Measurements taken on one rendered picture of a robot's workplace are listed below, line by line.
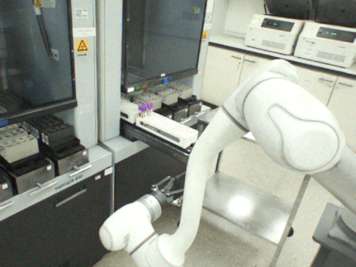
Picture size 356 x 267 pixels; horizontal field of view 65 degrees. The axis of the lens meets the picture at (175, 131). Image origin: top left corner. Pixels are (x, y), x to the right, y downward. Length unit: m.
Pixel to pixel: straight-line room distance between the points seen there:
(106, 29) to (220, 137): 0.70
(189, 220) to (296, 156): 0.40
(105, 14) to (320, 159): 0.94
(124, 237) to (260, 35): 2.95
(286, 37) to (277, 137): 2.89
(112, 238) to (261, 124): 0.54
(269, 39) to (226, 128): 2.77
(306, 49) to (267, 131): 2.83
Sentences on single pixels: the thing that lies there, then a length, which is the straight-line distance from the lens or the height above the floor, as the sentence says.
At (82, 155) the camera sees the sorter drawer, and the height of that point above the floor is 0.79.
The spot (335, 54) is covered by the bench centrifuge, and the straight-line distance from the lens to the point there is 3.29.
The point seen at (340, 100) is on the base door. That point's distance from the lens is 3.34.
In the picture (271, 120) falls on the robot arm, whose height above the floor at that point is 1.23.
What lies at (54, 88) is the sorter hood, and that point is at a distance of 1.11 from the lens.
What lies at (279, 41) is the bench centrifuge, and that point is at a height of 1.03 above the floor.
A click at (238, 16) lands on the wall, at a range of 4.28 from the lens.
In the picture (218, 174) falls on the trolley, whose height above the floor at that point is 0.28.
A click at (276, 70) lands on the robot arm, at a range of 0.70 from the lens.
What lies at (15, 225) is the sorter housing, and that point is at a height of 0.61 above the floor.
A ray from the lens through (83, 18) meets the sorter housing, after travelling 1.15.
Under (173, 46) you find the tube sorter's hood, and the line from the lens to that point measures 1.53.
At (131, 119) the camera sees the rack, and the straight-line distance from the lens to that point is 1.38.
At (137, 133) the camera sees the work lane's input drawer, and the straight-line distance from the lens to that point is 1.35.
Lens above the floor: 1.42
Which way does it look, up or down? 27 degrees down
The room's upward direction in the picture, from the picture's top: 7 degrees clockwise
